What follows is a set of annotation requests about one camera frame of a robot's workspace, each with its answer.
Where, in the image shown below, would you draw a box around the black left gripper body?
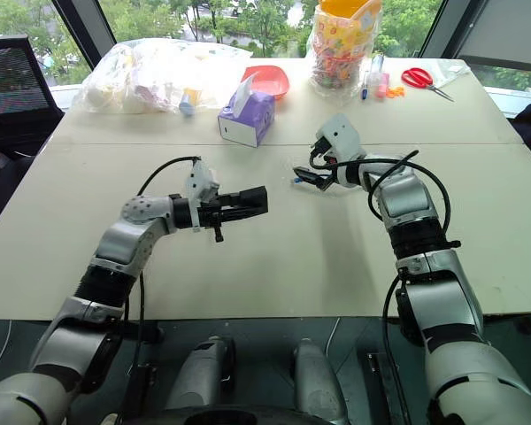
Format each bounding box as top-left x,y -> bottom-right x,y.
197,193 -> 232,243

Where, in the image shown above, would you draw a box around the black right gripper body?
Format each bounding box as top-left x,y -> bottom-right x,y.
309,136 -> 338,173

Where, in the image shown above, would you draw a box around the purple tissue box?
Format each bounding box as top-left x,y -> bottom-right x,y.
217,72 -> 277,149

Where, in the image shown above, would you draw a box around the red plastic bowl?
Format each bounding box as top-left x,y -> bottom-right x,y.
241,65 -> 290,102

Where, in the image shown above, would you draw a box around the small blue yellow bottle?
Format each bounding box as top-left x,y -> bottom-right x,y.
179,87 -> 204,118

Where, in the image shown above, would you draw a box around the colourful snack bag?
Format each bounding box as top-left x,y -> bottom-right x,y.
306,0 -> 385,102

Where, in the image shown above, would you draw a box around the red scissors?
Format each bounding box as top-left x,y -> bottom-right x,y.
400,66 -> 456,104

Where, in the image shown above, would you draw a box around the clear bag of white items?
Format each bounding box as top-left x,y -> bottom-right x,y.
72,38 -> 254,117

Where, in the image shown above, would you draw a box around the clear plastic sheet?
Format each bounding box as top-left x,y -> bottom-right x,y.
431,58 -> 471,90

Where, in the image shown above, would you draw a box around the silver rounded robot leg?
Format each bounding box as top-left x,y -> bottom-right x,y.
290,337 -> 350,425
165,335 -> 237,413

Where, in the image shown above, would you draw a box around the black mesh chair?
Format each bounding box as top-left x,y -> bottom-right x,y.
0,35 -> 66,154

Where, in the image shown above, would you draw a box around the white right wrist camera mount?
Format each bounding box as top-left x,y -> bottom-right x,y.
315,113 -> 366,164

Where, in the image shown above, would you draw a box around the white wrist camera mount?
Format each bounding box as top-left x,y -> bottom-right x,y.
315,113 -> 366,164
183,158 -> 221,205

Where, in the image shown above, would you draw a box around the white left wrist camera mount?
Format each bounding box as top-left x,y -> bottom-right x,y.
183,158 -> 221,205

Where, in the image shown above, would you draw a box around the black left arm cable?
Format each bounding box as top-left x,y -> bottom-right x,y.
119,155 -> 203,399

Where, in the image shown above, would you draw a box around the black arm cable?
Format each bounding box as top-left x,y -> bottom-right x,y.
119,155 -> 203,399
308,149 -> 453,425

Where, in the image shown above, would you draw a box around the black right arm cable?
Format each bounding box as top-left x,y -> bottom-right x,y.
308,149 -> 453,425

